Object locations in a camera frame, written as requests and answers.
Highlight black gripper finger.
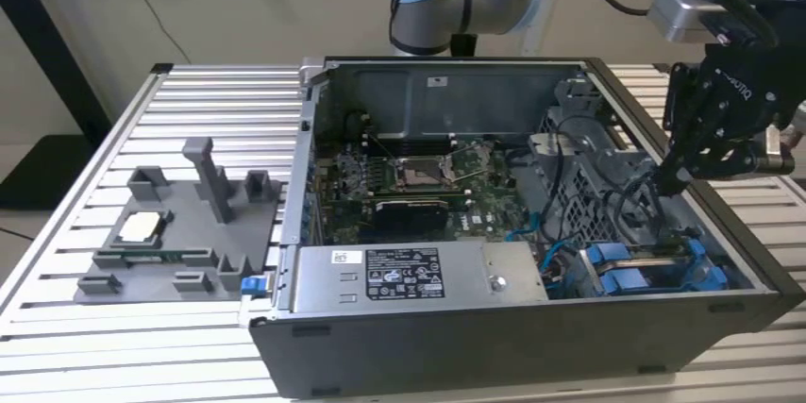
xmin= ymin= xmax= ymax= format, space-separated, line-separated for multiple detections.
xmin=654 ymin=61 xmax=706 ymax=197
xmin=684 ymin=138 xmax=765 ymax=182

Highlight black disk wire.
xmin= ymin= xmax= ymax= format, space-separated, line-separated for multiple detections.
xmin=607 ymin=176 xmax=672 ymax=246

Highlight hard disk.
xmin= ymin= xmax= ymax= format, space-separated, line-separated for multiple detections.
xmin=582 ymin=240 xmax=710 ymax=273

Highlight grey metal disk bay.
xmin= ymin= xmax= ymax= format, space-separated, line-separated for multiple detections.
xmin=539 ymin=105 xmax=757 ymax=300

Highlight black RAM slot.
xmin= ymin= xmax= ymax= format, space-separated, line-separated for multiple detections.
xmin=362 ymin=139 xmax=458 ymax=149
xmin=362 ymin=132 xmax=458 ymax=142

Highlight metal socket cover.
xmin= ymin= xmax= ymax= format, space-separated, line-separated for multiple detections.
xmin=446 ymin=145 xmax=494 ymax=176

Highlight green motherboard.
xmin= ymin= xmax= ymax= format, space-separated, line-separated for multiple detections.
xmin=313 ymin=138 xmax=536 ymax=246

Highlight CPU socket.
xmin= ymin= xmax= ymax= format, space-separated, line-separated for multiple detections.
xmin=392 ymin=155 xmax=455 ymax=190

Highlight silver power supply unit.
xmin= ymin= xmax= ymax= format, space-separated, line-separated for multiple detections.
xmin=292 ymin=241 xmax=548 ymax=314

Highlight thin metal locking lever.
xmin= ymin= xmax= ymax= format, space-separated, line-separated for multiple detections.
xmin=363 ymin=130 xmax=399 ymax=162

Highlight black graphics card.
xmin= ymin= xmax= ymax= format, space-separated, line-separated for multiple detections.
xmin=370 ymin=197 xmax=452 ymax=235

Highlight open dark grey PC case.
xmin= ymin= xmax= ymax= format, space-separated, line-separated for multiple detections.
xmin=248 ymin=56 xmax=806 ymax=399

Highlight grey parts rack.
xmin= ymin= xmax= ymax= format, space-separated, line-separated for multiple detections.
xmin=73 ymin=137 xmax=288 ymax=304

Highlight green RAM stick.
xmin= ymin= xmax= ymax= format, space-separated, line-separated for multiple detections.
xmin=123 ymin=251 xmax=207 ymax=264

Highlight silver CPU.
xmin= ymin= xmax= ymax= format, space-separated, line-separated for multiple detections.
xmin=116 ymin=211 xmax=169 ymax=242

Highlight black stand with base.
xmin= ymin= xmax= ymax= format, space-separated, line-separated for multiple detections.
xmin=0 ymin=0 xmax=115 ymax=210

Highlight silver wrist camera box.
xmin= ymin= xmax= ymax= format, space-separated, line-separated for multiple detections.
xmin=646 ymin=0 xmax=748 ymax=43

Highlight silver metal bracket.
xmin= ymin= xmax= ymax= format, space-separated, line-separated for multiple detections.
xmin=527 ymin=133 xmax=575 ymax=157

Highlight long black case wire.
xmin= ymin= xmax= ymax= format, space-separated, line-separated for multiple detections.
xmin=540 ymin=113 xmax=610 ymax=240

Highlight blue disk wire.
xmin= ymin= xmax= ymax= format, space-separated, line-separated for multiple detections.
xmin=504 ymin=227 xmax=584 ymax=254

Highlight thin black wall cable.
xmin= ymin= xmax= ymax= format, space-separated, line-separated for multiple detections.
xmin=107 ymin=0 xmax=191 ymax=64

